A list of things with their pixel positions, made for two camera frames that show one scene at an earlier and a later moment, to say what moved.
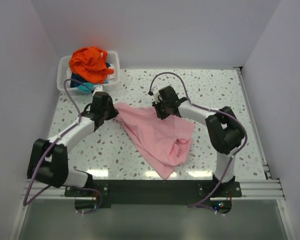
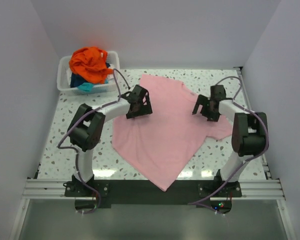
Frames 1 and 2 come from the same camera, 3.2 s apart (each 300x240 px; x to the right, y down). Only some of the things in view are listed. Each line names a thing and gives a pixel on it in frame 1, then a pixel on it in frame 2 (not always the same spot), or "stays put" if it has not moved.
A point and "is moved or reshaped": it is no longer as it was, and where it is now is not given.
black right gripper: [156, 104] to [202, 100]
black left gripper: [114, 112] to [146, 109]
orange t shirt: [90, 63] stays put
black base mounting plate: [154, 194] stays put
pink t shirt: [164, 143] is moved or reshaped
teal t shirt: [85, 88] stays put
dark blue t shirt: [74, 83] stays put
